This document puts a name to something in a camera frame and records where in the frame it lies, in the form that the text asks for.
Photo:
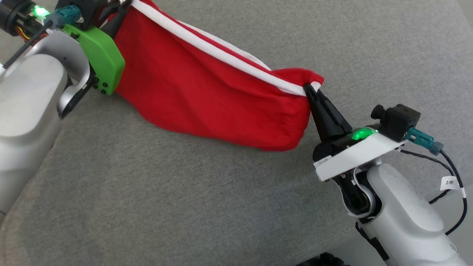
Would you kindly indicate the grey fabric sofa cushion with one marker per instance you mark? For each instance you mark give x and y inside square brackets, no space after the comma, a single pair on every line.
[184,203]

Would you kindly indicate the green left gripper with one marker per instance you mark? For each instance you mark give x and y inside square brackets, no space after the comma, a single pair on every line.
[101,59]

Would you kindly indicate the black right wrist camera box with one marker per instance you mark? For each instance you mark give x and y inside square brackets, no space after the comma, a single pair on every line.
[399,118]

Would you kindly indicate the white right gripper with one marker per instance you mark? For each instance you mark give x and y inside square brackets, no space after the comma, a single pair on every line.
[354,155]

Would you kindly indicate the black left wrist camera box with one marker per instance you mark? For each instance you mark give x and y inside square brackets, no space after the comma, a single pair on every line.
[87,11]

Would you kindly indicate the red shorts white trim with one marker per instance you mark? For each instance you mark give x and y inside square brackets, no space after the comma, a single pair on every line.
[207,88]

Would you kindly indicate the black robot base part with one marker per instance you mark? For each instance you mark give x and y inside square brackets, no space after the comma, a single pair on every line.
[325,259]

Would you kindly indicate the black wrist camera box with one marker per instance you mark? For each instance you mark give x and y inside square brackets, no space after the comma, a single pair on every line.
[399,118]
[87,11]

